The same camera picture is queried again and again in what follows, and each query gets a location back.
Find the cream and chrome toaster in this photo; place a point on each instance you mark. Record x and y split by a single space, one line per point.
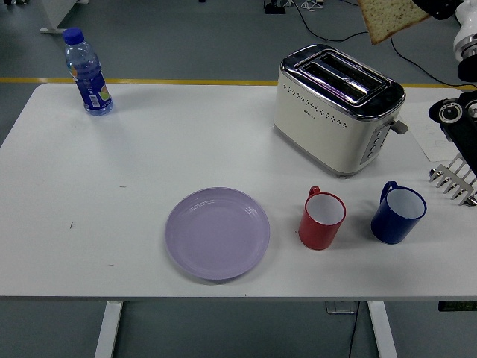
324 127

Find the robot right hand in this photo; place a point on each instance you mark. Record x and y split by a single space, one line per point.
467 18

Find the blue capped drink bottle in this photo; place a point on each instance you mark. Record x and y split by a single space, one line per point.
91 85

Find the metal toast rack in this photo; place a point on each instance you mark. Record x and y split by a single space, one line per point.
449 182

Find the black power strip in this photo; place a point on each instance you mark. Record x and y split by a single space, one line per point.
274 8

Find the white paper sheet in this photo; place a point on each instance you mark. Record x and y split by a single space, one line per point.
425 134

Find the table height controller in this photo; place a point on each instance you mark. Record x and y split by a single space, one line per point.
456 306

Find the blue mug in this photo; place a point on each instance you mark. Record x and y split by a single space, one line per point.
391 227

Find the bread slice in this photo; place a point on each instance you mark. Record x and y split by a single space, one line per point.
391 16

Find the white table leg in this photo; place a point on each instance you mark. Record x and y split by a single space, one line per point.
108 328
383 328

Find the clear bracket under table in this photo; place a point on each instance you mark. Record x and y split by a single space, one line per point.
341 307

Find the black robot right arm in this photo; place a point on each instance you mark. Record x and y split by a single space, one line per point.
462 127

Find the red mug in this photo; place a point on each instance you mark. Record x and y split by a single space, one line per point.
316 231

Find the purple plate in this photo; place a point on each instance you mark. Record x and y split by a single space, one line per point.
217 233

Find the white furniture base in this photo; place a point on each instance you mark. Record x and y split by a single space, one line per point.
56 15

